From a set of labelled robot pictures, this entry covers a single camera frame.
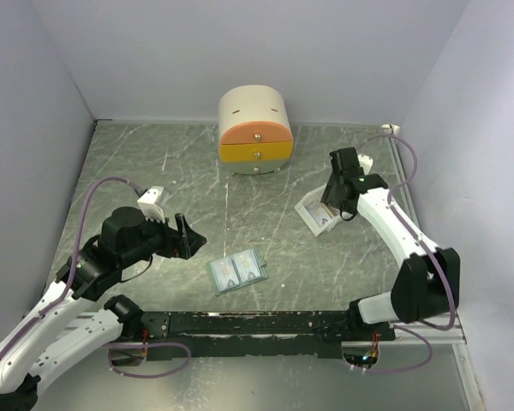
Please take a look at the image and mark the white card tray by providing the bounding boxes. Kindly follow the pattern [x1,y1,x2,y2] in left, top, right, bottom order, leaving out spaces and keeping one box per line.
[295,184,342,237]

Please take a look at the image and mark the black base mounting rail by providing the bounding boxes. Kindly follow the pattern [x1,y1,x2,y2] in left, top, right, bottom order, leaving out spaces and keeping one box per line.
[117,311,395,360]

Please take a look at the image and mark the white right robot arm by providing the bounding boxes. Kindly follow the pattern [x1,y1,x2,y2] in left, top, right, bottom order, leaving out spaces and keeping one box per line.
[321,147,461,341]

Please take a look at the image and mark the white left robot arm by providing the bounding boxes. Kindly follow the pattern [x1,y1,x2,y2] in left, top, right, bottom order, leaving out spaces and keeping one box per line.
[0,206,206,410]

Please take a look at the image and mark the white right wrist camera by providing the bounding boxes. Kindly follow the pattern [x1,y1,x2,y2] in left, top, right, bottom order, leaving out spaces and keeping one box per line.
[357,153,374,175]

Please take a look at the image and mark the aluminium frame rail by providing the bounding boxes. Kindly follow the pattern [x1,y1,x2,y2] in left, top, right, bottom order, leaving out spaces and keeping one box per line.
[44,313,486,410]

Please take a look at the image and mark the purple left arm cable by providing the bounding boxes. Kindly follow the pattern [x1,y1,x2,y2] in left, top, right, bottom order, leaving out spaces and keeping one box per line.
[0,176,193,378]

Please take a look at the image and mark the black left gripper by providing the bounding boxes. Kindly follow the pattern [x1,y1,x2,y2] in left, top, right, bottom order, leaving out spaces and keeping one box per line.
[119,207,206,268]

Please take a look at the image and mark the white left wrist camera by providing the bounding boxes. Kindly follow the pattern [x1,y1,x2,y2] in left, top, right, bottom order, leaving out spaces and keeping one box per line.
[137,186,170,223]

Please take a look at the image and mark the round pastel drawer cabinet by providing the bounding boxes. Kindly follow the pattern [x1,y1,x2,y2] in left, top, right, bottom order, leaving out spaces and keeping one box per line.
[218,85,294,175]

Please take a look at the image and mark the mint green card holder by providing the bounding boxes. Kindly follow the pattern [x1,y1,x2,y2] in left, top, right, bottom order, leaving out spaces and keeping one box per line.
[206,247,268,295]

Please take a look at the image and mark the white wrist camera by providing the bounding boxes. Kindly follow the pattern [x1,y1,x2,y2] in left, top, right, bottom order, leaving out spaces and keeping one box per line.
[357,153,374,175]
[137,186,170,223]

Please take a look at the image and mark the patterned card pocket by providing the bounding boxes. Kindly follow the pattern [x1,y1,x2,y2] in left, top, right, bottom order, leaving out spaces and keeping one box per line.
[210,257,240,293]
[232,249,262,283]

